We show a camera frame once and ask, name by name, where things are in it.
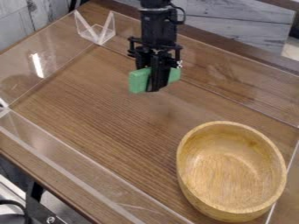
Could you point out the green rectangular block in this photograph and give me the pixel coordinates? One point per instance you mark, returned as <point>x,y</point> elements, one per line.
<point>138,79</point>

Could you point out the brown wooden bowl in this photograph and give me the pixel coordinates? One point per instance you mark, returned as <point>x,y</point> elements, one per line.
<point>231,171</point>

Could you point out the clear acrylic corner bracket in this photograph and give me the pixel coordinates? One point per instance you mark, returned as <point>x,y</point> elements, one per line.
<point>99,34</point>

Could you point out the black metal table leg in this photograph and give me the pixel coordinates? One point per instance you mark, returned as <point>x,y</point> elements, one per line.
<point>33,196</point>

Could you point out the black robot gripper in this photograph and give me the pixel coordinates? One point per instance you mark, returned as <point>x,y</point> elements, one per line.
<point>155,47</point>

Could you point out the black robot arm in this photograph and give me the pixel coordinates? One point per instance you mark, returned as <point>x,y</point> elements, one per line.
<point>155,3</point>

